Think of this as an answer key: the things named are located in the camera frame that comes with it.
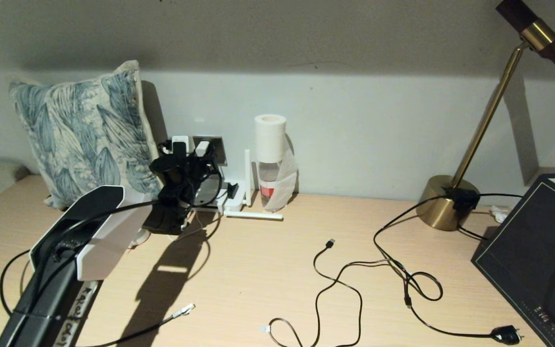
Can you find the brass desk lamp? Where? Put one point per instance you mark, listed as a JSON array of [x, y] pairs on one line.
[[434, 207]]

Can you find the blue leaf print pillow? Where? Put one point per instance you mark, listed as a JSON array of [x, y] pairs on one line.
[[85, 125]]

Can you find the white power adapter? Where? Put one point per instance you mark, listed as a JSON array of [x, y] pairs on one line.
[[202, 148]]

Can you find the white round plug adapter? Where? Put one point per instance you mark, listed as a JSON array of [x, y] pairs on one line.
[[140, 237]]

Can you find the small black clip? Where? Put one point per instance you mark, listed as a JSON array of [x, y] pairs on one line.
[[232, 190]]

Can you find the grey metal wall socket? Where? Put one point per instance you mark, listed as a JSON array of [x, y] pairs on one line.
[[217, 147]]

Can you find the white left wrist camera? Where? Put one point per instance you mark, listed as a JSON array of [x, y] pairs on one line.
[[179, 144]]

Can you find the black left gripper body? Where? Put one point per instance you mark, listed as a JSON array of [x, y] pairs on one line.
[[181, 178]]

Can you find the white toilet paper roll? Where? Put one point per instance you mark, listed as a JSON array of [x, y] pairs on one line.
[[270, 137]]

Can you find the white router with antennas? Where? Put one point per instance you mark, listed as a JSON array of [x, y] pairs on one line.
[[239, 205]]

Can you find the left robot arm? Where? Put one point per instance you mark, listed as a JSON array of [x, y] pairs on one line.
[[99, 236]]

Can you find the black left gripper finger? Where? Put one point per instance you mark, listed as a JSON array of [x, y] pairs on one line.
[[191, 159], [211, 161]]

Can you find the black box gold trim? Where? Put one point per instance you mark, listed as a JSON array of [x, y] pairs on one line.
[[523, 241]]

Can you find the black power adapter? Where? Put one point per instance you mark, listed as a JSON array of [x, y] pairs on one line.
[[461, 198]]

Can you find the clear bottle red label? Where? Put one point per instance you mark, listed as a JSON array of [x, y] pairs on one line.
[[269, 193]]

